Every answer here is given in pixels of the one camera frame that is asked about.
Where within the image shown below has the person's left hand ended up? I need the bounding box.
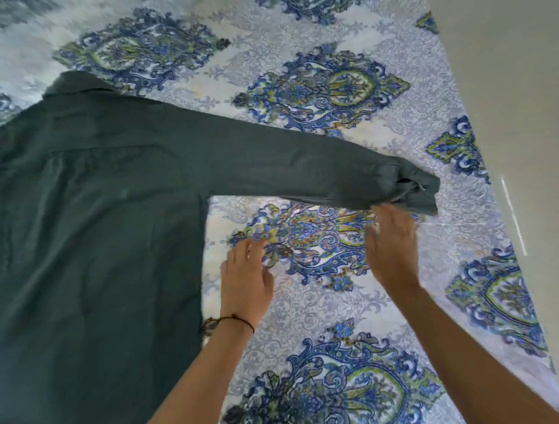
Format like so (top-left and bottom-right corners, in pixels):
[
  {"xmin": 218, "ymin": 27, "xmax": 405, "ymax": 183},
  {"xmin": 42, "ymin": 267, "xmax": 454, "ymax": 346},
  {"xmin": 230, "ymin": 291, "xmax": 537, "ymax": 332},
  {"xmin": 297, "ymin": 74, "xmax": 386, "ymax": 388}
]
[{"xmin": 220, "ymin": 238, "xmax": 275, "ymax": 333}]

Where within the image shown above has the person's right hand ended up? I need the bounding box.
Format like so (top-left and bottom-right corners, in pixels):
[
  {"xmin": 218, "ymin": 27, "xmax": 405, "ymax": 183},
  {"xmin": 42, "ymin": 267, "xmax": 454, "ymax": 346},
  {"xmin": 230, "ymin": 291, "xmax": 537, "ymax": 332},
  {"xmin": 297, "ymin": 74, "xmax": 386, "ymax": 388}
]
[{"xmin": 365, "ymin": 203, "xmax": 421, "ymax": 294}]

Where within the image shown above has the person's left forearm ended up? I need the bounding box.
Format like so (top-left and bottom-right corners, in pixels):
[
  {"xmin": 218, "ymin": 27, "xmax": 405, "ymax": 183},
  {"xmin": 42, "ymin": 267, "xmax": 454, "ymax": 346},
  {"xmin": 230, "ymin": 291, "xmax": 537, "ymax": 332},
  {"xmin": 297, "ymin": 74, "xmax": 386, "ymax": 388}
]
[{"xmin": 148, "ymin": 317, "xmax": 255, "ymax": 424}]

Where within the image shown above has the person's right forearm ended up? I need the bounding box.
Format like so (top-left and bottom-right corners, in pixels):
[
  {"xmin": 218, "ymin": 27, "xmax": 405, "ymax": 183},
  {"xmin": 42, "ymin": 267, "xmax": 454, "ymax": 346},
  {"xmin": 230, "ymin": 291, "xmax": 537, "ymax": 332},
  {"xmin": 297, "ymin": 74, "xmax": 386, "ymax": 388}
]
[{"xmin": 386, "ymin": 285, "xmax": 559, "ymax": 424}]

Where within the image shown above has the blue paisley patterned bedsheet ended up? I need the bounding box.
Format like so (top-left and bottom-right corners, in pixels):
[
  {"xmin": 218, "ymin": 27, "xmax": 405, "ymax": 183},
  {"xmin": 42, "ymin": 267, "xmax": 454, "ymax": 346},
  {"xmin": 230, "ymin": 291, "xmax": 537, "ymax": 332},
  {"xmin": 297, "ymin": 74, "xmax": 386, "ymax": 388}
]
[{"xmin": 0, "ymin": 0, "xmax": 559, "ymax": 424}]

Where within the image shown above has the dark green long-sleeve shirt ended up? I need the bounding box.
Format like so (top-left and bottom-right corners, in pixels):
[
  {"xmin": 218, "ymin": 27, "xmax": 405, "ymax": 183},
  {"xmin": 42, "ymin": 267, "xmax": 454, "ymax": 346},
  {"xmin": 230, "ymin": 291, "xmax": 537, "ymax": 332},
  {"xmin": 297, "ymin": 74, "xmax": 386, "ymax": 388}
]
[{"xmin": 0, "ymin": 71, "xmax": 441, "ymax": 424}]

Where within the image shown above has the black thread wrist bracelet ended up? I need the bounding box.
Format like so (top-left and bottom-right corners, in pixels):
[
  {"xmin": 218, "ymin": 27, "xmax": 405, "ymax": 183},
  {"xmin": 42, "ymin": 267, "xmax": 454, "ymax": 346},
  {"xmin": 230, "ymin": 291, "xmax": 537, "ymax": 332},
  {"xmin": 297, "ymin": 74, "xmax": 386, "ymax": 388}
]
[{"xmin": 201, "ymin": 315, "xmax": 256, "ymax": 338}]

